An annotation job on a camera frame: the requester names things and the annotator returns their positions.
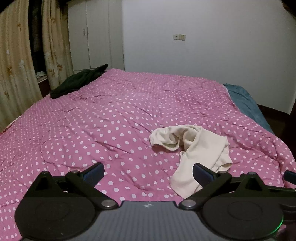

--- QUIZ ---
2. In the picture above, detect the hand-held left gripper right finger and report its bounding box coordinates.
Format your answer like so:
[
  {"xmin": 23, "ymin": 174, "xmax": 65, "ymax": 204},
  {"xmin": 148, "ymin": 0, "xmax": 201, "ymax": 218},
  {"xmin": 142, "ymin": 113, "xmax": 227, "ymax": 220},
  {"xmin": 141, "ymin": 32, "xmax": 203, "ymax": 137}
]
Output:
[{"xmin": 179, "ymin": 163, "xmax": 274, "ymax": 210}]

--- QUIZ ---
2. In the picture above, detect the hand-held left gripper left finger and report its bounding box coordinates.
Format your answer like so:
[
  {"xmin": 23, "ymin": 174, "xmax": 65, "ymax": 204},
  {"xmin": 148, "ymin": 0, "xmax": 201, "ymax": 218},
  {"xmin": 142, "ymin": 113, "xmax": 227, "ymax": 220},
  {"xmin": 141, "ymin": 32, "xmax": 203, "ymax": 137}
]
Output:
[{"xmin": 22, "ymin": 162, "xmax": 117, "ymax": 210}]

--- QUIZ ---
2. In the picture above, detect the cream garment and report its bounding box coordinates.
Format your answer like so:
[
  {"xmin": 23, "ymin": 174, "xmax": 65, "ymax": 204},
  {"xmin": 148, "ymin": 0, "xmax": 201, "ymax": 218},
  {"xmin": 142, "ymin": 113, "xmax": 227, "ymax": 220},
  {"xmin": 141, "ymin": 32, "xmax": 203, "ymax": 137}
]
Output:
[{"xmin": 149, "ymin": 125, "xmax": 233, "ymax": 199}]

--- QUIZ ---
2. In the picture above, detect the pink polka dot quilt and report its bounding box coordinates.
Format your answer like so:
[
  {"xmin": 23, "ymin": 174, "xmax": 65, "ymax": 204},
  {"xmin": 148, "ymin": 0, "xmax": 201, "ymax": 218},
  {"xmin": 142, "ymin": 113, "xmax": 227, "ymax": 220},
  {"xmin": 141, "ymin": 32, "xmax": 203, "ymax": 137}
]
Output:
[{"xmin": 0, "ymin": 68, "xmax": 296, "ymax": 234}]

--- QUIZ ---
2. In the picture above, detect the blue blanket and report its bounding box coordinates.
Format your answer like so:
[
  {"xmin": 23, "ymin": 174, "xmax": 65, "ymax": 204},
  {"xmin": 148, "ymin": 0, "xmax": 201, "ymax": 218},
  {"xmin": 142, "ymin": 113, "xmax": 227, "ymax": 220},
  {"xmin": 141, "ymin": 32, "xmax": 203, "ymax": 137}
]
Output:
[{"xmin": 223, "ymin": 83, "xmax": 273, "ymax": 133}]

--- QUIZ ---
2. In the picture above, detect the dark green garment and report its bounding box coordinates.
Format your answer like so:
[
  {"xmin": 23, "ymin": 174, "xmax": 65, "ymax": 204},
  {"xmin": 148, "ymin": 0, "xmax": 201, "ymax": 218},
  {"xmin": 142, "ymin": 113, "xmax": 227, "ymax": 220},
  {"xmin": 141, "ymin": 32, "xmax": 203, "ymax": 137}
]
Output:
[{"xmin": 50, "ymin": 64, "xmax": 108, "ymax": 99}]

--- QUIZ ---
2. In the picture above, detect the narrow beige floral curtain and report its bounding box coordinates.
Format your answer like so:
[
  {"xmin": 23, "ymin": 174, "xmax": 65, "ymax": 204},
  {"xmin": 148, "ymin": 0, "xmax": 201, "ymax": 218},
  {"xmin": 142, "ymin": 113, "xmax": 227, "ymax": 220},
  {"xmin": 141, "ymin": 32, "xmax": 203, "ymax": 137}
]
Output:
[{"xmin": 41, "ymin": 0, "xmax": 74, "ymax": 90}]

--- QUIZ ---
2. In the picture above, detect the wide beige floral curtain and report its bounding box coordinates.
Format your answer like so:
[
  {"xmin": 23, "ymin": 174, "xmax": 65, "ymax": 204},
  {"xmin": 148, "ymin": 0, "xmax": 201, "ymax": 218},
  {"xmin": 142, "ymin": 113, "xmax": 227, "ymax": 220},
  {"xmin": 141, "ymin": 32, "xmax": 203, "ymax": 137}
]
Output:
[{"xmin": 0, "ymin": 0, "xmax": 43, "ymax": 131}]

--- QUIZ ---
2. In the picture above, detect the white wardrobe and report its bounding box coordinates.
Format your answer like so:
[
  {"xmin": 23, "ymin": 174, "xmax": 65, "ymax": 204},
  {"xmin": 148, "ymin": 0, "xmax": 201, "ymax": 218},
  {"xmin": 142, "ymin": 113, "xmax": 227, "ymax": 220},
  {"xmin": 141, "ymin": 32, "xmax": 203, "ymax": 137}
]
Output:
[{"xmin": 67, "ymin": 0, "xmax": 125, "ymax": 71}]

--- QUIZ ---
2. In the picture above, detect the dark window opening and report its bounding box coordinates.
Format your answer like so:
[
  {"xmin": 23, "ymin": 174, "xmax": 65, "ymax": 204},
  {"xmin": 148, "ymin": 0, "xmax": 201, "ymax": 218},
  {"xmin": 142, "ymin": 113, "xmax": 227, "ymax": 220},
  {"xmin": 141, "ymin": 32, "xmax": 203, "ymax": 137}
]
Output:
[{"xmin": 28, "ymin": 0, "xmax": 50, "ymax": 98}]

